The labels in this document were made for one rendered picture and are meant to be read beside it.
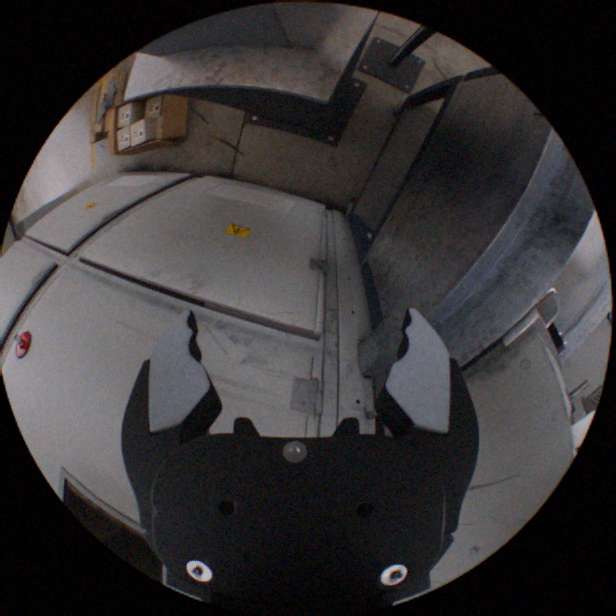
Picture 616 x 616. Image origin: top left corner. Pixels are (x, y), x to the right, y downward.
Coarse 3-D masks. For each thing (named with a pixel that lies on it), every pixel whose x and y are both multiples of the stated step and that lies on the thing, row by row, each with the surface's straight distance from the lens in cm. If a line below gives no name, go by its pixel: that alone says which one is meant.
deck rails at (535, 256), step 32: (544, 192) 28; (576, 192) 27; (544, 224) 26; (576, 224) 25; (512, 256) 25; (544, 256) 24; (480, 288) 26; (512, 288) 24; (544, 288) 23; (608, 288) 82; (448, 320) 27; (480, 320) 25; (512, 320) 23; (576, 320) 77; (448, 352) 26; (480, 352) 24
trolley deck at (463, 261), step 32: (544, 128) 30; (512, 160) 28; (544, 160) 28; (512, 192) 25; (480, 224) 25; (512, 224) 25; (448, 256) 26; (480, 256) 23; (576, 256) 45; (416, 288) 29; (448, 288) 25; (576, 288) 56; (384, 320) 33; (544, 320) 52; (384, 352) 31
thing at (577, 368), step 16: (608, 320) 98; (592, 336) 95; (608, 336) 97; (576, 352) 92; (592, 352) 93; (608, 352) 95; (560, 368) 90; (576, 368) 91; (592, 368) 92; (576, 384) 90; (592, 384) 92; (576, 400) 90; (576, 416) 90
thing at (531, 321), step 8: (528, 312) 23; (536, 312) 23; (520, 320) 24; (528, 320) 23; (536, 320) 23; (512, 328) 24; (520, 328) 23; (528, 328) 24; (536, 328) 25; (544, 328) 28; (504, 336) 24; (512, 336) 23; (520, 336) 24; (544, 336) 30; (512, 344) 24; (552, 344) 38; (552, 352) 44
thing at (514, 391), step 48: (528, 336) 26; (480, 384) 27; (528, 384) 25; (384, 432) 39; (480, 432) 27; (528, 432) 25; (480, 480) 28; (528, 480) 26; (480, 528) 29; (432, 576) 36
